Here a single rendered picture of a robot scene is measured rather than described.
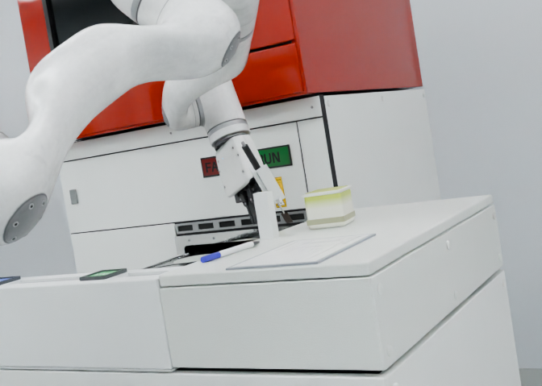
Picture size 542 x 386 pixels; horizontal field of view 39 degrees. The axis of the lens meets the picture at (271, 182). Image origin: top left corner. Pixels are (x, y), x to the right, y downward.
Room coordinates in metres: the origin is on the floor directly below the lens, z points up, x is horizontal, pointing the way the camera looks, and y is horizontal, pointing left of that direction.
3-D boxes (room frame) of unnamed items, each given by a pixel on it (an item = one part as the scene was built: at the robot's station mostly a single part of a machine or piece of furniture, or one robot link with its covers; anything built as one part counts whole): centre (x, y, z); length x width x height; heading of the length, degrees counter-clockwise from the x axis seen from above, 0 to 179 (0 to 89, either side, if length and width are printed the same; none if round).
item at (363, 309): (1.33, -0.12, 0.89); 0.62 x 0.35 x 0.14; 149
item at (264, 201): (1.39, 0.01, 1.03); 0.06 x 0.04 x 0.13; 149
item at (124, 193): (1.90, 0.21, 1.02); 0.82 x 0.03 x 0.40; 59
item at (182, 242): (1.80, 0.07, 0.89); 0.44 x 0.02 x 0.10; 59
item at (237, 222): (1.80, 0.06, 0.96); 0.44 x 0.01 x 0.02; 59
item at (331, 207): (1.41, -0.10, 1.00); 0.07 x 0.07 x 0.07; 67
